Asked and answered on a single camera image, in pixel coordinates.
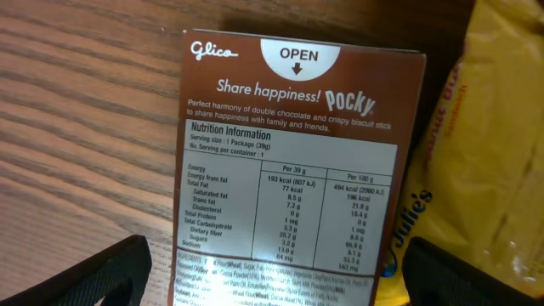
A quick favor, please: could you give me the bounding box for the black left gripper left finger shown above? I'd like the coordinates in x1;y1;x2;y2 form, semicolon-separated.
1;235;152;306

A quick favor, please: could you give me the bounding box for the yellow Julie's sandwich packet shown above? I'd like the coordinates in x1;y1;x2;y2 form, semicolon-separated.
376;0;543;305

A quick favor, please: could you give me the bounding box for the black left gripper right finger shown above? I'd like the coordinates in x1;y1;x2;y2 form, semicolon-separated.
402;237;543;306

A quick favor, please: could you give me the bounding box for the brown Pocky box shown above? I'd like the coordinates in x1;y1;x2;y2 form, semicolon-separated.
168;29;427;305

